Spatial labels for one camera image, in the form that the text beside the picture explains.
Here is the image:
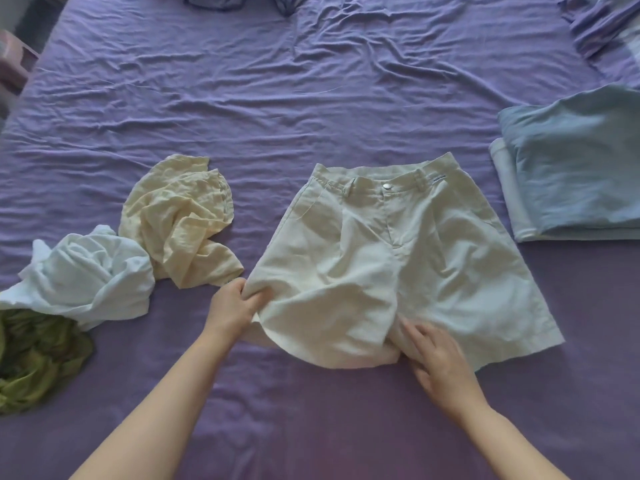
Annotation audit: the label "person's right hand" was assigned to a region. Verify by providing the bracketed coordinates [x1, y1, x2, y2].
[398, 317, 489, 427]

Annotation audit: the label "person's left hand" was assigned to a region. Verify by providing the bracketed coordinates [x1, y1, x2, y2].
[202, 277, 275, 347]

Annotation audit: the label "pale yellow garment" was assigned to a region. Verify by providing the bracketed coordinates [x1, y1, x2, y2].
[118, 153, 245, 289]

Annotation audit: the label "white t-shirt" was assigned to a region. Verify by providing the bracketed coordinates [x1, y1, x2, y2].
[0, 224, 156, 331]

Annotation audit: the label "white jeans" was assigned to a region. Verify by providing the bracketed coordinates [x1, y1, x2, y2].
[489, 137, 640, 244]

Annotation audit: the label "green garment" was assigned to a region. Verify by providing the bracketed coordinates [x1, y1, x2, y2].
[0, 308, 95, 415]

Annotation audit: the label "purple sheet bed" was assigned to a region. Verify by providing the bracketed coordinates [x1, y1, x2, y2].
[0, 0, 640, 480]

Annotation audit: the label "light blue denim jeans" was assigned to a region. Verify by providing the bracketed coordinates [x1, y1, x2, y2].
[498, 84, 640, 235]

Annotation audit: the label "person's left forearm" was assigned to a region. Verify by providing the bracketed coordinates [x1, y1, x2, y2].
[69, 329, 236, 480]

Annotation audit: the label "crumpled purple grey quilt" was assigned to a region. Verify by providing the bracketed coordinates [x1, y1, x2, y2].
[182, 0, 309, 17]

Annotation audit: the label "brown plastic stool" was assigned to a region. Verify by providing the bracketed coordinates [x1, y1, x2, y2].
[0, 29, 40, 95]

